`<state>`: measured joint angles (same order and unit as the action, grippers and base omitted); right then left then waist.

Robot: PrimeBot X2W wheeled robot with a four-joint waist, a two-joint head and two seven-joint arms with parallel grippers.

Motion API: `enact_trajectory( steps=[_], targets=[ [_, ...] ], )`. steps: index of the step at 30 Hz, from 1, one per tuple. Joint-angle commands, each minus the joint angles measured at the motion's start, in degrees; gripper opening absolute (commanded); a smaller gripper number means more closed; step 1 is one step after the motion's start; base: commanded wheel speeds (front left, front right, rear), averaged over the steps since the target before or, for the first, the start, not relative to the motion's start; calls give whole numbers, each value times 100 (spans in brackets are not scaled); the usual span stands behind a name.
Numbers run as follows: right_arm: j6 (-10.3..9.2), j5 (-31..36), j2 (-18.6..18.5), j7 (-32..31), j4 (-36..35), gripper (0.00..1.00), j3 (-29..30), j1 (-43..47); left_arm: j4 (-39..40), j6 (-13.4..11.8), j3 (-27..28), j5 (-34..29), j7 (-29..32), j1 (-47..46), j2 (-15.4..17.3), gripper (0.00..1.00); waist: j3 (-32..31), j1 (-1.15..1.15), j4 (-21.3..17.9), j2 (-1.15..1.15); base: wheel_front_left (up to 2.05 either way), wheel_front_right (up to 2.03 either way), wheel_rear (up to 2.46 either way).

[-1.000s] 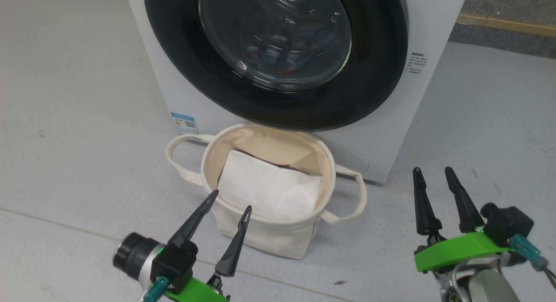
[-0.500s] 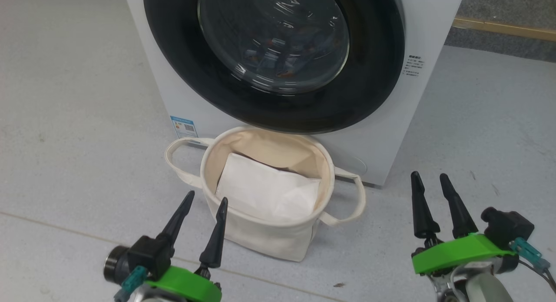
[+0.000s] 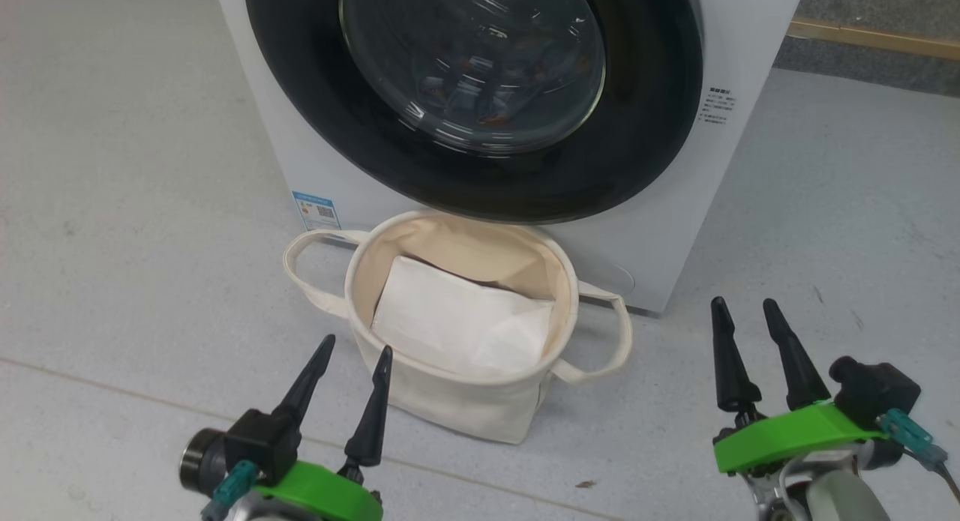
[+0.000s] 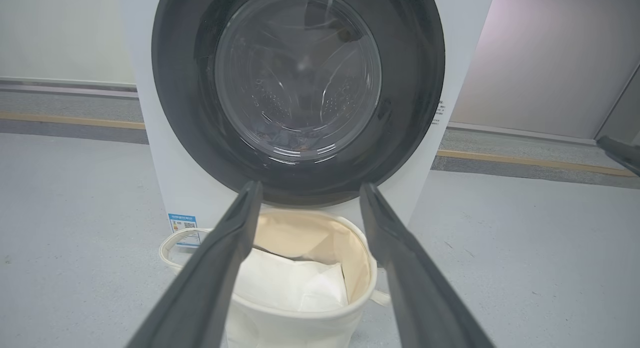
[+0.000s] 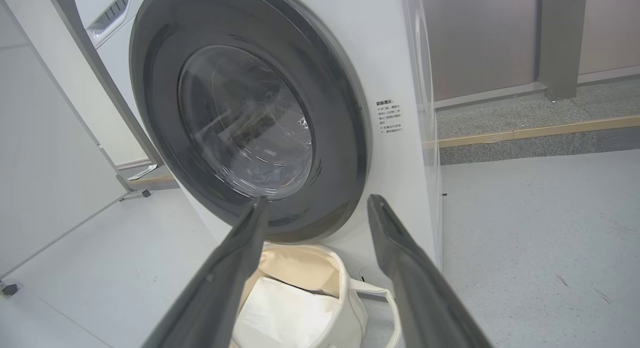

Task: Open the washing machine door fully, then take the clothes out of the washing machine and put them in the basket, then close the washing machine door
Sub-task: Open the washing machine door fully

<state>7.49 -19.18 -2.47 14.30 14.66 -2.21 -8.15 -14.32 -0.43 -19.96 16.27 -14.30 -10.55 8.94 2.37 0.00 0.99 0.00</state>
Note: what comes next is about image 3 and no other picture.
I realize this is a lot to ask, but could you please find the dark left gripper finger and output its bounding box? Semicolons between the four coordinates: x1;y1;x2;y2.
273;335;336;432
344;346;393;470

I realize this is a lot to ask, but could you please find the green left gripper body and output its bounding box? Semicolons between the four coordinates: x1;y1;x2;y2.
232;461;384;521

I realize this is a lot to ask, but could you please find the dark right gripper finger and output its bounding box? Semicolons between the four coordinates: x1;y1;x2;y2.
762;299;832;411
710;297;763;413

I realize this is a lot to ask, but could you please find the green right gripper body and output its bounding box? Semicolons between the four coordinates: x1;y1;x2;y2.
713;403;887;475

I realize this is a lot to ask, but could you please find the black round glass washer door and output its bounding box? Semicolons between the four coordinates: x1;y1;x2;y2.
244;0;704;224

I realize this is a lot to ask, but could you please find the cream canvas laundry basket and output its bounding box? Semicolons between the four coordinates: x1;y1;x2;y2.
283;210;633;445

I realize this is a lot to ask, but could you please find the white front-load washing machine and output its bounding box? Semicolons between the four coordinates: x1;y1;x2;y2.
212;0;807;316

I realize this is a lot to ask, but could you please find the blue energy label sticker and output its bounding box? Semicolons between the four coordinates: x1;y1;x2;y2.
292;191;343;232

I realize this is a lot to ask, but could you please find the small printed text label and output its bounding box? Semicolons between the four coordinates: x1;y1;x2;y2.
699;87;737;126

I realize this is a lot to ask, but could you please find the wooden baseboard strip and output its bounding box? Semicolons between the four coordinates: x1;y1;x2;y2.
787;19;960;63

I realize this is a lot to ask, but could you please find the teal left camera cable plug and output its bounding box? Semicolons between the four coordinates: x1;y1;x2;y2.
200;461;260;521

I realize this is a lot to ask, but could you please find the teal camera cable plug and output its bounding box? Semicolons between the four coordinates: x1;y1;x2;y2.
200;461;260;521
877;409;949;463

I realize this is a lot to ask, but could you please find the teal right camera cable plug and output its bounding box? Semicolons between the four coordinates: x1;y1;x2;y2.
877;409;949;463

